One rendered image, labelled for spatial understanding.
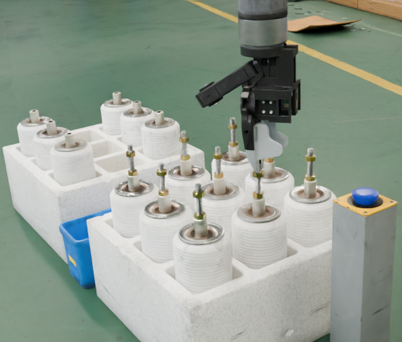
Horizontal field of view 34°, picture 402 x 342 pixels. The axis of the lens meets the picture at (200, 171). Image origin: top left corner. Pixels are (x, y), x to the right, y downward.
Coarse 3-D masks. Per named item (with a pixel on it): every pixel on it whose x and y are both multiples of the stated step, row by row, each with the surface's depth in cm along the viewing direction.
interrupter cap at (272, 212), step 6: (246, 204) 115; (270, 204) 115; (240, 210) 113; (246, 210) 113; (270, 210) 113; (276, 210) 113; (240, 216) 111; (246, 216) 111; (252, 216) 111; (258, 216) 112; (264, 216) 111; (270, 216) 111; (276, 216) 110; (252, 222) 109; (258, 222) 109; (264, 222) 109
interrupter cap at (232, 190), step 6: (204, 186) 124; (210, 186) 124; (228, 186) 123; (234, 186) 123; (210, 192) 122; (228, 192) 121; (234, 192) 121; (210, 198) 119; (216, 198) 118; (222, 198) 118; (228, 198) 119
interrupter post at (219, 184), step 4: (224, 176) 121; (216, 180) 120; (220, 180) 120; (224, 180) 121; (216, 184) 120; (220, 184) 120; (224, 184) 121; (216, 188) 121; (220, 188) 120; (224, 188) 121; (216, 192) 121; (220, 192) 121; (224, 192) 121
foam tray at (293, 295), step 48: (96, 240) 128; (288, 240) 118; (96, 288) 136; (144, 288) 113; (240, 288) 105; (288, 288) 111; (144, 336) 119; (192, 336) 102; (240, 336) 108; (288, 336) 115
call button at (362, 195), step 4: (360, 188) 101; (364, 188) 101; (368, 188) 101; (352, 192) 100; (356, 192) 100; (360, 192) 100; (364, 192) 100; (368, 192) 99; (372, 192) 99; (376, 192) 99; (352, 196) 100; (356, 196) 99; (360, 196) 98; (364, 196) 98; (368, 196) 98; (372, 196) 98; (376, 196) 98; (356, 200) 99; (360, 200) 98; (364, 200) 98; (368, 200) 98; (372, 200) 98; (364, 204) 99; (368, 204) 99
